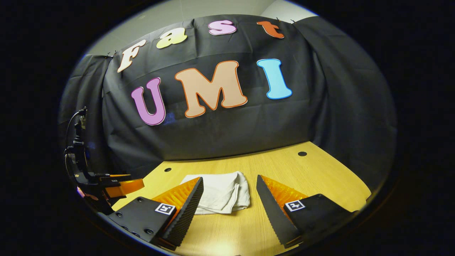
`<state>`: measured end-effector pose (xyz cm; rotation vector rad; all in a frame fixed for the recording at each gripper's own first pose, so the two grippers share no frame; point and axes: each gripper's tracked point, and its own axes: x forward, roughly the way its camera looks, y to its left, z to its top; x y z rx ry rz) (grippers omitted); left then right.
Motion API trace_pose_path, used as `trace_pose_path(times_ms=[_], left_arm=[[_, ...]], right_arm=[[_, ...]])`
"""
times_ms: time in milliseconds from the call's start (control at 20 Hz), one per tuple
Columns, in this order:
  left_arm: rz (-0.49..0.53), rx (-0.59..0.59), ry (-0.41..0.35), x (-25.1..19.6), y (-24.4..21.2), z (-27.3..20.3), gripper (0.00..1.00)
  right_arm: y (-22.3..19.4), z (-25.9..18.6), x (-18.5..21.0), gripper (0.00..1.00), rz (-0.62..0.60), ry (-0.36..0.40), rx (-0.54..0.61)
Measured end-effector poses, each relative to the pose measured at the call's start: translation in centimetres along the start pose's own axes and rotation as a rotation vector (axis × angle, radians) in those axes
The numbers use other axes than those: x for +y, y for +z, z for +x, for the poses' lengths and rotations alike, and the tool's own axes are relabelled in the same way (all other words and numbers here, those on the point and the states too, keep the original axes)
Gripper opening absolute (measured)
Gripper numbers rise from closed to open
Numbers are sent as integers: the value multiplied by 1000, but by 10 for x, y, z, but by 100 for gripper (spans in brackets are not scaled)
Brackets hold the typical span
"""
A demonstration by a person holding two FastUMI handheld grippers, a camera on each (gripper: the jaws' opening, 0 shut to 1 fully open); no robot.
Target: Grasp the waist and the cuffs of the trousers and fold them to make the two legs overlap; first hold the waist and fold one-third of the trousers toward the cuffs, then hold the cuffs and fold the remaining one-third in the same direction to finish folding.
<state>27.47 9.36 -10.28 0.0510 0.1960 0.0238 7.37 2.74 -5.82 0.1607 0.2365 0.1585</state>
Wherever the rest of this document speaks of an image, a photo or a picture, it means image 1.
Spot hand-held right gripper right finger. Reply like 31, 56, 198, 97
257, 174, 356, 249

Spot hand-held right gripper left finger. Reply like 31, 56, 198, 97
107, 177, 204, 250

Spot white jeans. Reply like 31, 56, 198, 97
180, 171, 251, 215

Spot black backdrop cloth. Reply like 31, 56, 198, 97
59, 14, 397, 194

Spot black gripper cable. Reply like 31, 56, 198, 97
65, 110, 86, 151

